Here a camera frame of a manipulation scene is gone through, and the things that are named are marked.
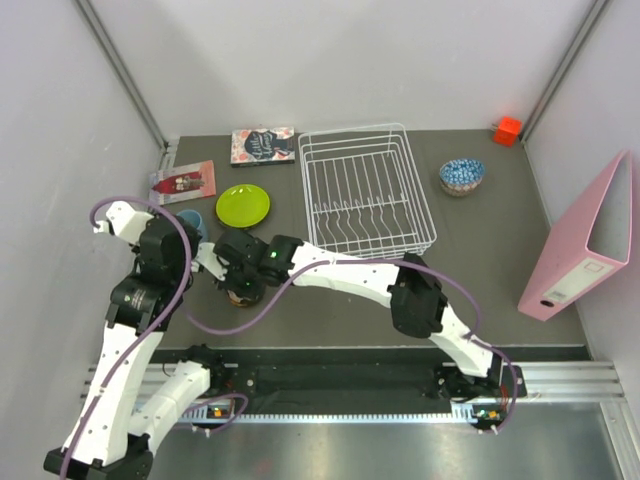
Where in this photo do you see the light blue cup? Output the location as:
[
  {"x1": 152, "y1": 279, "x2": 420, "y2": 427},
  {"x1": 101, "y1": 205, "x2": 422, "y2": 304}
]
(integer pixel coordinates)
[{"x1": 177, "y1": 209, "x2": 208, "y2": 242}]

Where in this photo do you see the red white patterned bowl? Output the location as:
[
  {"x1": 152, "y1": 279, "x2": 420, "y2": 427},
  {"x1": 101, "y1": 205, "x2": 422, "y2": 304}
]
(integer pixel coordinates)
[{"x1": 439, "y1": 158, "x2": 486, "y2": 197}]

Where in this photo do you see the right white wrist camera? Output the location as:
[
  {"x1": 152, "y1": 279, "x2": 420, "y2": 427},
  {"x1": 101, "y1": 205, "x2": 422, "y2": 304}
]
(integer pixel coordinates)
[{"x1": 192, "y1": 242, "x2": 227, "y2": 281}]

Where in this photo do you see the green plate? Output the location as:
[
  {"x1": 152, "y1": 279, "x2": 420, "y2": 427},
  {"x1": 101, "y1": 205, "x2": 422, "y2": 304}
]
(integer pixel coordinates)
[{"x1": 214, "y1": 184, "x2": 271, "y2": 229}]

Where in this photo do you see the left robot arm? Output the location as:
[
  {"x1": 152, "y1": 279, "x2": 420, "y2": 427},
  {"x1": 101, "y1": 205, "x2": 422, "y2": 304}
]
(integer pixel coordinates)
[{"x1": 43, "y1": 211, "x2": 227, "y2": 479}]

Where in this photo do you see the black skull mug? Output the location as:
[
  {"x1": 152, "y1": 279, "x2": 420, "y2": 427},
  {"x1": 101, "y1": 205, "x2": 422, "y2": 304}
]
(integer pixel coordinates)
[{"x1": 227, "y1": 286, "x2": 265, "y2": 308}]

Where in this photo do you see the grey cable duct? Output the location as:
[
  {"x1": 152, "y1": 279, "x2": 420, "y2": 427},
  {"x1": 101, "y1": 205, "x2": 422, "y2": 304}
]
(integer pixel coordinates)
[{"x1": 175, "y1": 401, "x2": 478, "y2": 429}]

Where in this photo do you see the orange cube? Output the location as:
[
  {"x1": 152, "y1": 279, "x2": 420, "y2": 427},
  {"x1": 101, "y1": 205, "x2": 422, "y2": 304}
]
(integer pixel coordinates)
[{"x1": 491, "y1": 116, "x2": 522, "y2": 147}]

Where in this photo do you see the dark floral book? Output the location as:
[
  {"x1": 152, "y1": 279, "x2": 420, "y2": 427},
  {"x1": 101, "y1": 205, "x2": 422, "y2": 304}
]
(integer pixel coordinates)
[{"x1": 230, "y1": 127, "x2": 296, "y2": 167}]

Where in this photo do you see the pink ring binder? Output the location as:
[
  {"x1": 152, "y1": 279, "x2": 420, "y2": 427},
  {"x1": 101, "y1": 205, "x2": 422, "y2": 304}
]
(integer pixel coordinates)
[{"x1": 518, "y1": 151, "x2": 633, "y2": 321}]

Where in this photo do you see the white wire dish rack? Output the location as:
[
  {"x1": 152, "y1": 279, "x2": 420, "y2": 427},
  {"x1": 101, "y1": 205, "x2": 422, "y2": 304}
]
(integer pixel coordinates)
[{"x1": 298, "y1": 123, "x2": 437, "y2": 259}]

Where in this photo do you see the red cover booklet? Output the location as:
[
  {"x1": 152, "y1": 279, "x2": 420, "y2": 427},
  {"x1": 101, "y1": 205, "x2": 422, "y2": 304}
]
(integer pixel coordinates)
[{"x1": 149, "y1": 160, "x2": 216, "y2": 206}]

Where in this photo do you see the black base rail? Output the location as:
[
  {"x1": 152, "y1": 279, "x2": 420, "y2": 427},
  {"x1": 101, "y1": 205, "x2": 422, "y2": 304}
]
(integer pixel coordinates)
[{"x1": 169, "y1": 344, "x2": 531, "y2": 404}]

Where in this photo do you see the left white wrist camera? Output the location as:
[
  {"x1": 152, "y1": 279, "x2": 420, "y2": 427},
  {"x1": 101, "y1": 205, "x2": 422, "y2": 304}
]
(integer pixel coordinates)
[{"x1": 93, "y1": 201, "x2": 153, "y2": 245}]

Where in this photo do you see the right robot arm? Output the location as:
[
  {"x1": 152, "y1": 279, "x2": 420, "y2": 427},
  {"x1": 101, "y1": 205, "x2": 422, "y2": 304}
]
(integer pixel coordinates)
[{"x1": 197, "y1": 229, "x2": 504, "y2": 400}]

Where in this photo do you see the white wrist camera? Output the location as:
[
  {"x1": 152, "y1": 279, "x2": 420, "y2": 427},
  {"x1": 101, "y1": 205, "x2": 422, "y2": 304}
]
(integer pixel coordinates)
[
  {"x1": 93, "y1": 201, "x2": 153, "y2": 245},
  {"x1": 192, "y1": 242, "x2": 227, "y2": 281}
]

